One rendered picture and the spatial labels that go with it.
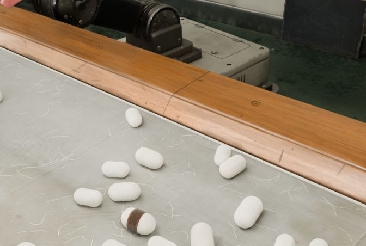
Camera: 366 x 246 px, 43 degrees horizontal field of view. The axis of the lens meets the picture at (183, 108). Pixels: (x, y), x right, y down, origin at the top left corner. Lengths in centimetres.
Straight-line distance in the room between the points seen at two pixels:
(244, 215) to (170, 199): 9
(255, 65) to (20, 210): 103
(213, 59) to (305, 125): 85
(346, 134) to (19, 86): 50
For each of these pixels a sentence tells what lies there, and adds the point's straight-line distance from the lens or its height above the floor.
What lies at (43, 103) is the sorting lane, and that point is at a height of 74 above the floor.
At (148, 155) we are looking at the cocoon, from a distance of 55.
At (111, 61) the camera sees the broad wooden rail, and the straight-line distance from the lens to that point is 76.
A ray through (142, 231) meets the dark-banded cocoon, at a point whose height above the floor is 75.
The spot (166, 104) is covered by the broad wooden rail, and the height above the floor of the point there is 75.
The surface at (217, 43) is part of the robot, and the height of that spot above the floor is 47.
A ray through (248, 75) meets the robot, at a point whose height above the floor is 42.
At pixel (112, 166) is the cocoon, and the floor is 76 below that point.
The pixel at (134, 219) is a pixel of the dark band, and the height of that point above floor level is 76.
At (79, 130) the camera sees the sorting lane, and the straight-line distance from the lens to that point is 64.
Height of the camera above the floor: 109
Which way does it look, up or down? 32 degrees down
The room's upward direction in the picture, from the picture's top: 3 degrees counter-clockwise
